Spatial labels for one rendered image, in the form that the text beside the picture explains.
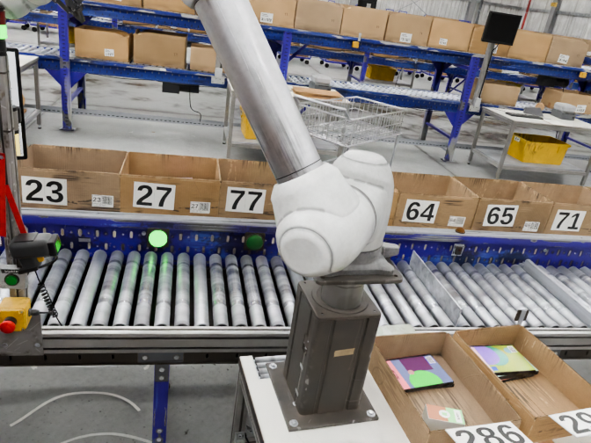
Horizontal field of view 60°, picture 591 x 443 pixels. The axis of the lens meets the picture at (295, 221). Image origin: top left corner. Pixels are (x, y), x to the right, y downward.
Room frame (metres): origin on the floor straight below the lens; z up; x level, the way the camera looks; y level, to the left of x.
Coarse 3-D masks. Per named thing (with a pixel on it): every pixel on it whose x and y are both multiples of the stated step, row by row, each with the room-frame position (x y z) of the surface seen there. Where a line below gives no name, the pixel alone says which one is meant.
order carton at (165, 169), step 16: (128, 160) 2.13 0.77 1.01; (144, 160) 2.15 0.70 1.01; (160, 160) 2.17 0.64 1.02; (176, 160) 2.18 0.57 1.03; (192, 160) 2.20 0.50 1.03; (208, 160) 2.22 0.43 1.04; (128, 176) 1.86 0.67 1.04; (144, 176) 1.87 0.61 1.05; (160, 176) 2.17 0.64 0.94; (176, 176) 2.18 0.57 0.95; (192, 176) 2.20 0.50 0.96; (208, 176) 2.22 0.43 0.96; (128, 192) 1.86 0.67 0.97; (176, 192) 1.90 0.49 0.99; (192, 192) 1.92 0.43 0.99; (208, 192) 1.94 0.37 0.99; (128, 208) 1.86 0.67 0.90; (144, 208) 1.88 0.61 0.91; (176, 208) 1.91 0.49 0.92
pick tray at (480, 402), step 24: (384, 336) 1.34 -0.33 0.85; (408, 336) 1.37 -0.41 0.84; (432, 336) 1.40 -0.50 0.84; (384, 360) 1.22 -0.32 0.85; (456, 360) 1.34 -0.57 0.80; (384, 384) 1.19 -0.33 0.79; (456, 384) 1.27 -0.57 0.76; (480, 384) 1.22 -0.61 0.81; (408, 408) 1.06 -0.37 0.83; (456, 408) 1.17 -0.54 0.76; (480, 408) 1.18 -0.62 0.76; (504, 408) 1.12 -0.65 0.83; (408, 432) 1.04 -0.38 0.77; (432, 432) 0.97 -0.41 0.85
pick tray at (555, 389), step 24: (456, 336) 1.41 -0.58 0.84; (480, 336) 1.47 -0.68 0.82; (504, 336) 1.51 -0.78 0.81; (528, 336) 1.49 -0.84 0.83; (480, 360) 1.29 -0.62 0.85; (528, 360) 1.45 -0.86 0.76; (552, 360) 1.38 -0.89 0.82; (504, 384) 1.19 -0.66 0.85; (528, 384) 1.33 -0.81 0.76; (552, 384) 1.35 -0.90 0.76; (576, 384) 1.29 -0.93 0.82; (528, 408) 1.21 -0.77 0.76; (552, 408) 1.23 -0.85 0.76; (576, 408) 1.25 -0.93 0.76; (528, 432) 1.08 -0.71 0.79; (552, 432) 1.11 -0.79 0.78
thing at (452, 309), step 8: (416, 256) 2.04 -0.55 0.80; (416, 264) 2.03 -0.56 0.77; (424, 264) 1.96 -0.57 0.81; (416, 272) 2.01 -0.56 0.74; (424, 272) 1.94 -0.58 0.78; (432, 272) 1.89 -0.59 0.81; (424, 280) 1.93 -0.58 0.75; (432, 280) 1.87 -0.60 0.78; (432, 288) 1.85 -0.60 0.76; (440, 288) 1.80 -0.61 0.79; (440, 296) 1.79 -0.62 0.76; (448, 296) 1.74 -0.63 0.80; (440, 304) 1.77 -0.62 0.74; (448, 304) 1.72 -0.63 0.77; (456, 304) 1.67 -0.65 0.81; (448, 312) 1.71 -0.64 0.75; (456, 312) 1.66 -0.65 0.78; (456, 320) 1.64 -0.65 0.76
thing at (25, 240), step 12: (12, 240) 1.19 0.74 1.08; (24, 240) 1.18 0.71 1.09; (36, 240) 1.19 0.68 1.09; (48, 240) 1.20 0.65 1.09; (60, 240) 1.24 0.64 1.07; (12, 252) 1.16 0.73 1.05; (24, 252) 1.17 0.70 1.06; (36, 252) 1.18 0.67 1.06; (48, 252) 1.19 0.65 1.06; (24, 264) 1.18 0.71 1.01; (36, 264) 1.19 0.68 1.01
